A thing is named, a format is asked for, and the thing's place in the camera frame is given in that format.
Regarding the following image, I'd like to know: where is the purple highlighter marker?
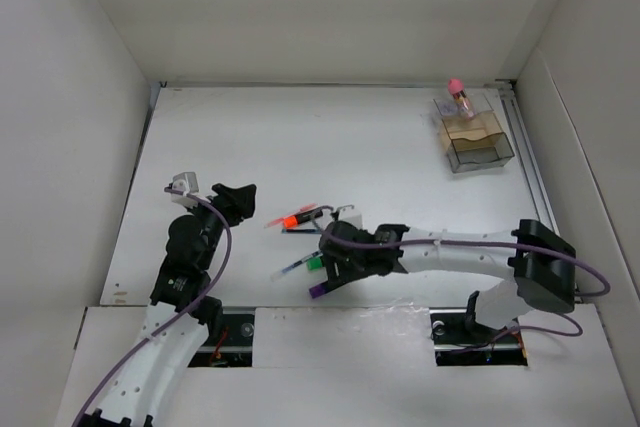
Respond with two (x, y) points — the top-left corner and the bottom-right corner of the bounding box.
(308, 283), (330, 299)

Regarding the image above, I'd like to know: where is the clear plastic tray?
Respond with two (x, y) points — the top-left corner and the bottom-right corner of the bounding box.
(433, 93), (493, 120)

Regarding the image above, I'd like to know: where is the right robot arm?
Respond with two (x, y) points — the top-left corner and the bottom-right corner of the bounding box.
(309, 220), (575, 341)

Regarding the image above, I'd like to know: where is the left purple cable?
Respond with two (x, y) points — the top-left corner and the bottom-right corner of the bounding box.
(69, 186), (234, 427)

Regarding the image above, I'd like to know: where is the aluminium rail frame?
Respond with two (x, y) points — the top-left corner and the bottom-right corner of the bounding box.
(138, 85), (553, 232)

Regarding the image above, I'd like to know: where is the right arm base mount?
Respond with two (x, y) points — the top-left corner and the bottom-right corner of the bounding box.
(430, 291), (528, 367)

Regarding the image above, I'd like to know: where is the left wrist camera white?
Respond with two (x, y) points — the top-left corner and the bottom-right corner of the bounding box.
(169, 171), (199, 208)

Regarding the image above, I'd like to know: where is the grey plastic tray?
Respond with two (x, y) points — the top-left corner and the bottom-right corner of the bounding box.
(445, 133), (514, 173)

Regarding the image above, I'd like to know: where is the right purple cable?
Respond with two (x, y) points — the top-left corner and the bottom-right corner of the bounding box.
(308, 204), (612, 353)

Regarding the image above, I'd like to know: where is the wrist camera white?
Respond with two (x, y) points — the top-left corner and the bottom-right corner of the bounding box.
(169, 171), (199, 208)
(331, 204), (363, 229)

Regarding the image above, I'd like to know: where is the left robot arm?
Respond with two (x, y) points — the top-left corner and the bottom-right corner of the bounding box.
(73, 172), (257, 426)

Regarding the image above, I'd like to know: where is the green highlighter marker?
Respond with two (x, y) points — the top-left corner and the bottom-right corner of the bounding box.
(306, 257), (324, 272)

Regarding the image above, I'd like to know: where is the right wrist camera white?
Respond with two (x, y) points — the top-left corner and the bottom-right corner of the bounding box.
(331, 204), (363, 229)

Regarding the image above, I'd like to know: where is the amber plastic tray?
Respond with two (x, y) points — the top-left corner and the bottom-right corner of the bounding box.
(438, 112), (504, 153)

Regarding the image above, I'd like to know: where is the orange highlighter marker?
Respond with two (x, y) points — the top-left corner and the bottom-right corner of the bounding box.
(282, 209), (323, 230)

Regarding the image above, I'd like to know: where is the pink cap lead tube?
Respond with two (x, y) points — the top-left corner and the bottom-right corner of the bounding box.
(447, 78), (476, 119)

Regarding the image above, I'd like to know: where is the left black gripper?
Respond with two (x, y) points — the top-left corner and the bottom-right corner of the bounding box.
(185, 184), (254, 269)

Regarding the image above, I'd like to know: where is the purple cable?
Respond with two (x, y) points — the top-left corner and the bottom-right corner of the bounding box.
(308, 204), (612, 353)
(69, 186), (234, 427)

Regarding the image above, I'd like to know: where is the blue pen refill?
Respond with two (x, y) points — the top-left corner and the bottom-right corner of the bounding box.
(281, 228), (321, 235)
(270, 250), (321, 281)

